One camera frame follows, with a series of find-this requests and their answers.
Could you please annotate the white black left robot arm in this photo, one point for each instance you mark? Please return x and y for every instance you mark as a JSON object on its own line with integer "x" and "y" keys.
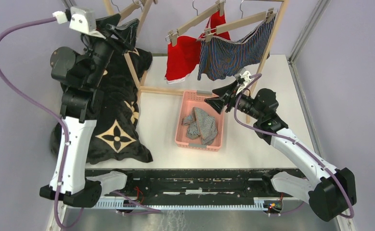
{"x": 82, "y": 99}

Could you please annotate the wooden clip hanger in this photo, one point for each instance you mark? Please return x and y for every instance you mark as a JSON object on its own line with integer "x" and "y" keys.
{"x": 146, "y": 5}
{"x": 127, "y": 11}

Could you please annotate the black beige flower blanket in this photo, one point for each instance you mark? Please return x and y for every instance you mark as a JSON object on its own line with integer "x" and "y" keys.
{"x": 115, "y": 136}

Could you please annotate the pink perforated plastic basket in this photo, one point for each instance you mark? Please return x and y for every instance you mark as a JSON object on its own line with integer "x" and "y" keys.
{"x": 195, "y": 98}

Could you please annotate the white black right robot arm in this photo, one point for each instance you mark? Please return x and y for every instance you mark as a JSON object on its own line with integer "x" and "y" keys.
{"x": 328, "y": 190}

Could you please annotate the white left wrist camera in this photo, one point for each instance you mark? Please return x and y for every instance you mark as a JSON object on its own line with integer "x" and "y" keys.
{"x": 80, "y": 19}

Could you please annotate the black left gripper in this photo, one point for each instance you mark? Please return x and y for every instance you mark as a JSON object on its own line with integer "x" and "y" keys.
{"x": 127, "y": 32}

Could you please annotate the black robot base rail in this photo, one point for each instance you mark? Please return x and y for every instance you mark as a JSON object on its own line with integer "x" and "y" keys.
{"x": 157, "y": 190}

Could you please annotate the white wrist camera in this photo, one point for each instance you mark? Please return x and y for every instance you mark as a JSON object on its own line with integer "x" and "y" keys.
{"x": 243, "y": 78}
{"x": 80, "y": 19}

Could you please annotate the empty wooden clip hanger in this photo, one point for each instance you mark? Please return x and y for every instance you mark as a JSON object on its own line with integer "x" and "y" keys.
{"x": 127, "y": 11}

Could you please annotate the dark striped boxer shorts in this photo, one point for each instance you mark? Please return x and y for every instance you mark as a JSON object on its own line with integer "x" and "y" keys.
{"x": 221, "y": 58}

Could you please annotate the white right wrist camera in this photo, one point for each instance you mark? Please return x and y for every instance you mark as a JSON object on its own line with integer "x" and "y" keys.
{"x": 243, "y": 78}

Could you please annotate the red printed underwear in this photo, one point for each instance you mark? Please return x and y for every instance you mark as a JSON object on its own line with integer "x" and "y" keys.
{"x": 183, "y": 58}

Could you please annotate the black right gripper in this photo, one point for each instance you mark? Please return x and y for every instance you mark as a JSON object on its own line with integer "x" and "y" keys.
{"x": 227, "y": 93}

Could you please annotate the grey striped underwear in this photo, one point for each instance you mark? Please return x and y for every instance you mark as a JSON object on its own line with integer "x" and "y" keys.
{"x": 200, "y": 126}

